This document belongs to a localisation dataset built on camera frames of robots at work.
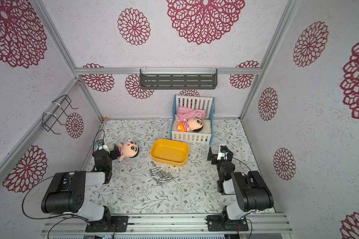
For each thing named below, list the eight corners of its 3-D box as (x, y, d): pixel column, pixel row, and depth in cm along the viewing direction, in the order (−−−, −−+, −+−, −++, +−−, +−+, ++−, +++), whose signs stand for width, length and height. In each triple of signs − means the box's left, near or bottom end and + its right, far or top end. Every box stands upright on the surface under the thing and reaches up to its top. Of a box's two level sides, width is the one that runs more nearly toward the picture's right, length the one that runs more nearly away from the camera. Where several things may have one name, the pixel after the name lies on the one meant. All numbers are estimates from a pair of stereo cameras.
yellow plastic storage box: (149, 167, 96) (148, 162, 92) (153, 143, 108) (151, 138, 103) (189, 167, 96) (189, 162, 91) (188, 143, 108) (188, 138, 103)
